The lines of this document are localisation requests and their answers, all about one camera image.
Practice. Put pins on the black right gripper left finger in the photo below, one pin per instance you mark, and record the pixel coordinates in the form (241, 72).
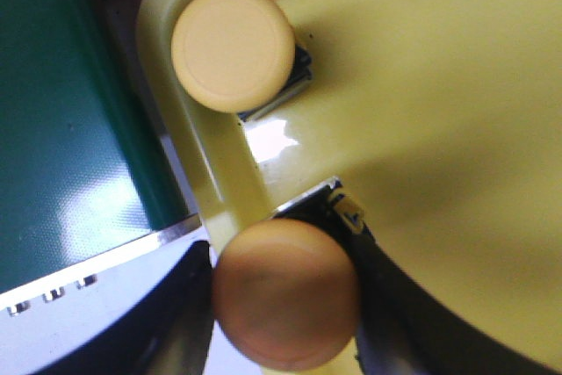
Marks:
(168, 332)

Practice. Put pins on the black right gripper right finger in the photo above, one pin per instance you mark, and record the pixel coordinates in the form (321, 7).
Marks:
(403, 330)

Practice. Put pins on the yellow mushroom push button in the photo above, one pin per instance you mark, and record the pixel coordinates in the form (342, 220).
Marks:
(239, 56)

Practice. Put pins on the green conveyor belt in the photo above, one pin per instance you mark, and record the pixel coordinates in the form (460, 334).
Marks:
(82, 169)

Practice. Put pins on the yellow plastic tray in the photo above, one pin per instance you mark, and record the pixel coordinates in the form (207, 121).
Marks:
(441, 119)

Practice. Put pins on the aluminium conveyor side rail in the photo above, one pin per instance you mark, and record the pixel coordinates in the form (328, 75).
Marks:
(44, 320)

